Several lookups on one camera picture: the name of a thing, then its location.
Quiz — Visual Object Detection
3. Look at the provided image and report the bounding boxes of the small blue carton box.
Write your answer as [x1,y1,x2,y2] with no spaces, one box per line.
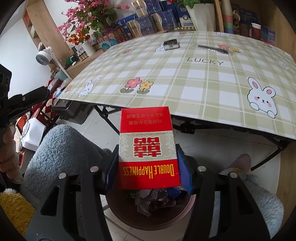
[261,26,275,46]

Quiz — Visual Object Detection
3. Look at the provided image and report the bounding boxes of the white paper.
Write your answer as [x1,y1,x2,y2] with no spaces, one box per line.
[135,188,177,217]

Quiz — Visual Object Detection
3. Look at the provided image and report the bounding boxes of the pink blossom flower arrangement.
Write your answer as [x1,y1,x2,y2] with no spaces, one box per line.
[57,1,130,45]

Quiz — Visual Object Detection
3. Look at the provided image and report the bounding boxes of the wooden shelf unit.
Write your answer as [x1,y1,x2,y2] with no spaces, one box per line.
[214,0,296,54]

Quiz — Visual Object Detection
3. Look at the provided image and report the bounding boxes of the stack of pastel cups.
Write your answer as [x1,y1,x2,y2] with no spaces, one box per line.
[221,0,234,34]

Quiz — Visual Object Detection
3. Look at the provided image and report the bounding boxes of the red cigarette pack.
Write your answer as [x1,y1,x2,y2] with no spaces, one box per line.
[117,106,181,190]

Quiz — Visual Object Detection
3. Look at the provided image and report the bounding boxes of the dark red trash bin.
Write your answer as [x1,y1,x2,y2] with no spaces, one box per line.
[106,188,196,231]

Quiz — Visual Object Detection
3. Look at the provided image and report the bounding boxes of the person's left hand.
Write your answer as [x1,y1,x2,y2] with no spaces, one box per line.
[1,125,23,184]

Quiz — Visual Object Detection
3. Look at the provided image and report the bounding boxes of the dark brown cup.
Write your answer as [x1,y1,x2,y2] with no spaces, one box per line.
[239,22,251,37]

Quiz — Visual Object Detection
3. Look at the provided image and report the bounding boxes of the white desk fan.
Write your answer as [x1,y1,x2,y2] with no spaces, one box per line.
[36,47,71,79]

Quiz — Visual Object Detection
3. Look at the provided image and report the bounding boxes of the checked bunny tablecloth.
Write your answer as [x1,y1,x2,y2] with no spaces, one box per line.
[61,32,295,139]

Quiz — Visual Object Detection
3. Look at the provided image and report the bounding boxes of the red rose plant white pot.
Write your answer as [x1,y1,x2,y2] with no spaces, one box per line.
[178,0,215,32]

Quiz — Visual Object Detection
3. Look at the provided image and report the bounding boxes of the black cigarette pack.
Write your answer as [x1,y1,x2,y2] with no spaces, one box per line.
[163,39,180,51]

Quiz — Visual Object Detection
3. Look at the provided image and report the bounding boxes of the golden leaf tray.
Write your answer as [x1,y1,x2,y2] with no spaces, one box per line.
[168,27,196,32]

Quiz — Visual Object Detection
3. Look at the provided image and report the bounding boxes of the stacked blue gift boxes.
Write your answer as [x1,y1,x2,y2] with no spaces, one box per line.
[113,1,194,38]

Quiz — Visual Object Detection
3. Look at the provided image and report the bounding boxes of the red paper cup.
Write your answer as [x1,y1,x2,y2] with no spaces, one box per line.
[251,23,261,40]

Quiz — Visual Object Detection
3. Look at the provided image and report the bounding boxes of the white vase orange flowers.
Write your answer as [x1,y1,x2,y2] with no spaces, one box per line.
[66,32,95,57]

